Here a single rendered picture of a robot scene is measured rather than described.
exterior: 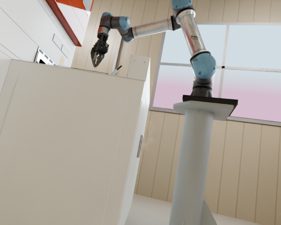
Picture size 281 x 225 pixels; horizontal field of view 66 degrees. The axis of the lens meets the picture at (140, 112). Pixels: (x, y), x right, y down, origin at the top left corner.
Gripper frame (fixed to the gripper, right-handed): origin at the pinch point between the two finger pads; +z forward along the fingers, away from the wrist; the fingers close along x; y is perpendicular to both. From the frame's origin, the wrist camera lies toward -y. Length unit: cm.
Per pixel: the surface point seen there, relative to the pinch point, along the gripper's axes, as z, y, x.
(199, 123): 28, 50, 46
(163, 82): -54, -102, 137
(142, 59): 5.0, 43.8, 6.9
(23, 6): -8.5, 14.7, -44.9
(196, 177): 56, 51, 48
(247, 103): -36, -17, 208
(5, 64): 21, 15, -45
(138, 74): 12.6, 43.7, 6.8
